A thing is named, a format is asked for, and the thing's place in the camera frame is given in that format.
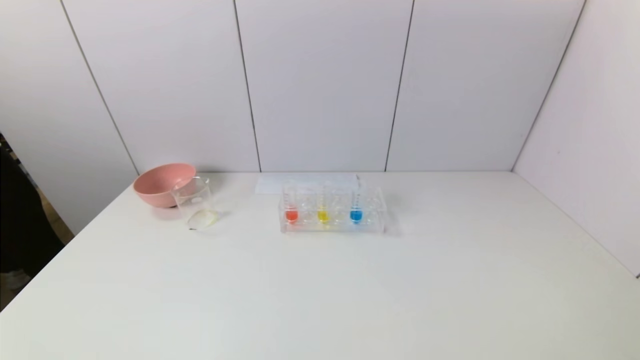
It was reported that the test tube with yellow pigment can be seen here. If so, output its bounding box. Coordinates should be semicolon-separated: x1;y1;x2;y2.
317;182;331;225

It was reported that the clear acrylic test tube rack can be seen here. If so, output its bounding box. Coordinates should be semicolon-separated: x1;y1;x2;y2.
279;183;387;235

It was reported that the clear glass beaker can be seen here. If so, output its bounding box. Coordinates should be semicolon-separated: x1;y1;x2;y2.
171;176;219;231

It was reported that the test tube with red pigment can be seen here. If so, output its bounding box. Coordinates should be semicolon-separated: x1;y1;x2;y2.
284;181;300;224

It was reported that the pink plastic bowl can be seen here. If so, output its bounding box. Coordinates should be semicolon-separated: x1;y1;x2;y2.
133;162;197;208

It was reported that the test tube with blue pigment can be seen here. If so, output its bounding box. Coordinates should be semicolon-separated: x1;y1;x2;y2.
350;179;364;225

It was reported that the white paper sheet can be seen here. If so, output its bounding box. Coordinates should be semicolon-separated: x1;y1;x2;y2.
255;173;361;195

